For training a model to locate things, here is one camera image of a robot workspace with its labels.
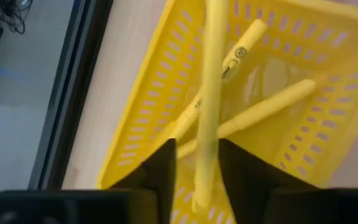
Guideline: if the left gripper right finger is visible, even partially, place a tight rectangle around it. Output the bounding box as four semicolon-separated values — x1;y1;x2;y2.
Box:
218;138;322;224

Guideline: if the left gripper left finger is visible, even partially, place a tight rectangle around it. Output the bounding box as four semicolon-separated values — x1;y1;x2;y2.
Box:
110;138;179;224

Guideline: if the yellow highlighter pen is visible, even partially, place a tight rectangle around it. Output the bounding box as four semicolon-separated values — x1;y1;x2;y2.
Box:
176;78;317;160
168;18;269;141

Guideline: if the small yellow block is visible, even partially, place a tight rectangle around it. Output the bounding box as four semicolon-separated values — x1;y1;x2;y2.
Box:
192;0;229;214

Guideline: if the yellow plastic basket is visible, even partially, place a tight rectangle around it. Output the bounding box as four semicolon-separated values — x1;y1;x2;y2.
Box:
96;0;358;224

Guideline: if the black metal table frame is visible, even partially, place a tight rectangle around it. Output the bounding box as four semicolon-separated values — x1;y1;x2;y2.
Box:
28;0;114;191

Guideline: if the coiled black cable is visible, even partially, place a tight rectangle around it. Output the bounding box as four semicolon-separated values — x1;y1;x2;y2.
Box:
0;0;34;34

